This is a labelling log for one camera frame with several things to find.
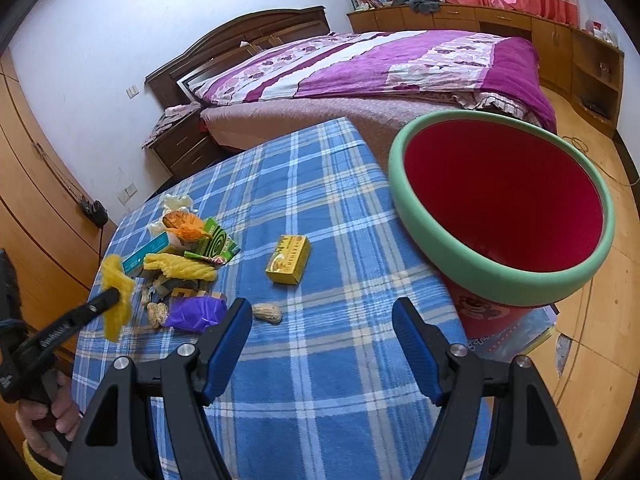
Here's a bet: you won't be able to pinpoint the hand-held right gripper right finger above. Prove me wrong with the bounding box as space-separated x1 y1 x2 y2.
391 298 583 480

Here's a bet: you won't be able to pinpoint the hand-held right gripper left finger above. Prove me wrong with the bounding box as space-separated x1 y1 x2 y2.
62 298 253 480

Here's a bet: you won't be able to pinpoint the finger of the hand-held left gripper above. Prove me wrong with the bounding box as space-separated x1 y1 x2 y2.
20 286 132 366

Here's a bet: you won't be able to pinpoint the yellow sponge piece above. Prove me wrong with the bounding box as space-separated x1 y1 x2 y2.
100 254 136 343

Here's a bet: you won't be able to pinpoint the white and teal medicine box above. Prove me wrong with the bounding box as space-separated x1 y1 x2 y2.
121 232 173 277

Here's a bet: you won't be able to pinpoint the green printed box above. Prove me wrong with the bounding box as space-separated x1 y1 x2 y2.
184 216 241 265

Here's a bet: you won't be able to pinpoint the red bin with green rim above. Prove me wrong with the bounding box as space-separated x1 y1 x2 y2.
387 110 615 346

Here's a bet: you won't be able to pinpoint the person's left hand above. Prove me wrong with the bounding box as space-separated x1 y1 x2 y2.
15 372 83 466

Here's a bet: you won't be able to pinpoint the purple crumpled wrapper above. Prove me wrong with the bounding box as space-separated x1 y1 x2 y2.
165 296 228 333

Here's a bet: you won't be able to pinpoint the brown cardboard scraps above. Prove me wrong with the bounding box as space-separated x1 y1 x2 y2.
150 272 223 306

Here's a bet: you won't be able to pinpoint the yellow ribbed foam piece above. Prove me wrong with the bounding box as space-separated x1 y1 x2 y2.
144 252 217 282

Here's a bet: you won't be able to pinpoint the small yellow box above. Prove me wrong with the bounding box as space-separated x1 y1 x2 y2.
265 234 312 286

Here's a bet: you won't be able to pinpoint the black power adapter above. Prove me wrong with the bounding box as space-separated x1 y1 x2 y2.
80 200 108 226

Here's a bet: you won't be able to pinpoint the orange fruit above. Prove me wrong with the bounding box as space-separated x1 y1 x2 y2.
162 211 211 243

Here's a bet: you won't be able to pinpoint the white crumpled foam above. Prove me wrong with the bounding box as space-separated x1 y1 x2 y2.
160 192 196 216

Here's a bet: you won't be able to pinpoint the blue plaid tablecloth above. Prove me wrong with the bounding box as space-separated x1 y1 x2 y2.
70 117 493 480

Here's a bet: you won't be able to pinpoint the dark wooden nightstand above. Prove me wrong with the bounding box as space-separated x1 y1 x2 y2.
150 112 223 178

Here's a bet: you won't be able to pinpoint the pink floral cloth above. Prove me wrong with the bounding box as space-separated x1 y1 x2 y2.
141 101 202 148

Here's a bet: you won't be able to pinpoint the bed with mauve sheet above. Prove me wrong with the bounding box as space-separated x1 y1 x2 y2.
200 90 506 156

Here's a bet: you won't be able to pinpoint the bed with purple blanket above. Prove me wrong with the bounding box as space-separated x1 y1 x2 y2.
180 30 558 133

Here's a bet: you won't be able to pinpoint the dark wooden headboard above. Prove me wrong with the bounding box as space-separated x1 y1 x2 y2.
145 6 331 111

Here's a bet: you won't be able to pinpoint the long wooden cabinet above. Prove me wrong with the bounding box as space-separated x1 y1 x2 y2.
346 4 626 138

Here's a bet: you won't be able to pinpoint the grey clothes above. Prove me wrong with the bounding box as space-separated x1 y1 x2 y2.
390 0 441 13

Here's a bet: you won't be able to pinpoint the jars on cabinet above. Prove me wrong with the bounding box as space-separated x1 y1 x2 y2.
585 20 618 46

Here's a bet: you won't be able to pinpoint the thin floor cable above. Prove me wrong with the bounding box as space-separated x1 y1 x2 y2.
560 135 640 186

